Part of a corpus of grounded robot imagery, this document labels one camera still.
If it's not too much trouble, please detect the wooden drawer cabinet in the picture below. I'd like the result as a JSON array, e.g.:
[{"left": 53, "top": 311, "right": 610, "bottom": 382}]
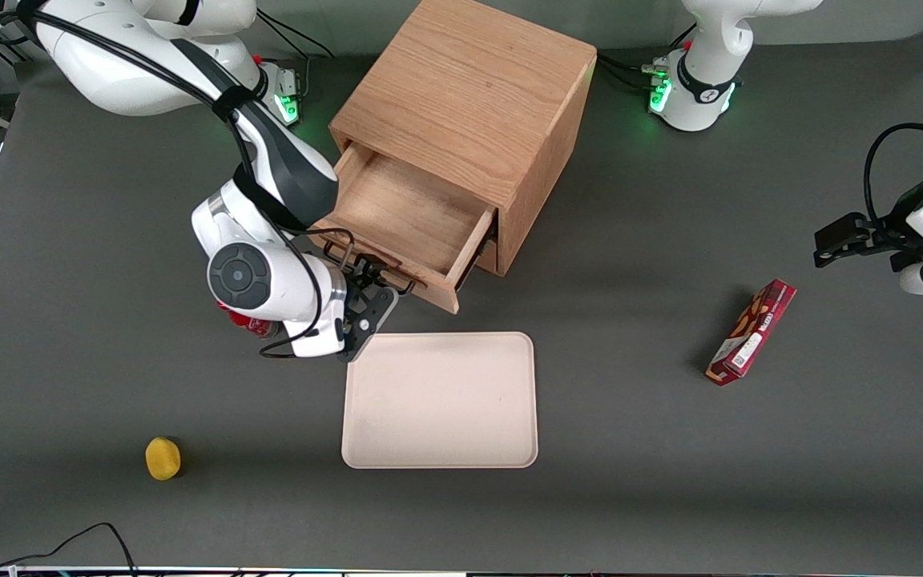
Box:
[{"left": 329, "top": 0, "right": 599, "bottom": 277}]

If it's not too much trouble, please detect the small red soda bottle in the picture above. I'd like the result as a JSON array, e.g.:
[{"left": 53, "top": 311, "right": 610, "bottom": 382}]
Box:
[{"left": 225, "top": 309, "right": 280, "bottom": 340}]

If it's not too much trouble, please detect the cream plastic tray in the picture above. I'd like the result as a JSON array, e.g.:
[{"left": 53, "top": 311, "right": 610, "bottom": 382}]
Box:
[{"left": 341, "top": 331, "right": 539, "bottom": 470}]

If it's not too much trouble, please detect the red tartan cookie box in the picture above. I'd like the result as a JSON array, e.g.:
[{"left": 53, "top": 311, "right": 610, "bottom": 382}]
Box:
[{"left": 705, "top": 278, "right": 798, "bottom": 387}]

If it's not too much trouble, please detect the yellow lemon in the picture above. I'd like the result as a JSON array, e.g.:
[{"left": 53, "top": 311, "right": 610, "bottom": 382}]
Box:
[{"left": 145, "top": 436, "right": 183, "bottom": 482}]

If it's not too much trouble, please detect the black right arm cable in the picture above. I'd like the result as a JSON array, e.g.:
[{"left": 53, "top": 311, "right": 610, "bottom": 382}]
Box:
[{"left": 0, "top": 8, "right": 360, "bottom": 360}]

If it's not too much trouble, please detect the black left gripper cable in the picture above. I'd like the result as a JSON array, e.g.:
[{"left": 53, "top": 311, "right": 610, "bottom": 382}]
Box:
[{"left": 862, "top": 122, "right": 923, "bottom": 225}]

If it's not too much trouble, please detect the black right base cable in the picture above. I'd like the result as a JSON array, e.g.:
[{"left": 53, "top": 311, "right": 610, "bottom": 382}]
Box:
[{"left": 256, "top": 8, "right": 336, "bottom": 62}]

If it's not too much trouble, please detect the black base cable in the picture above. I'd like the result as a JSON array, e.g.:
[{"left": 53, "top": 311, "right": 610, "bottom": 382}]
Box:
[
  {"left": 606, "top": 64, "right": 664, "bottom": 97},
  {"left": 596, "top": 50, "right": 659, "bottom": 75},
  {"left": 256, "top": 8, "right": 336, "bottom": 62}
]

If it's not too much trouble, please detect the black table edge cable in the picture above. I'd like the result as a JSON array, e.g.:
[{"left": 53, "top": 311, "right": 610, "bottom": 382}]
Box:
[{"left": 0, "top": 523, "right": 139, "bottom": 577}]

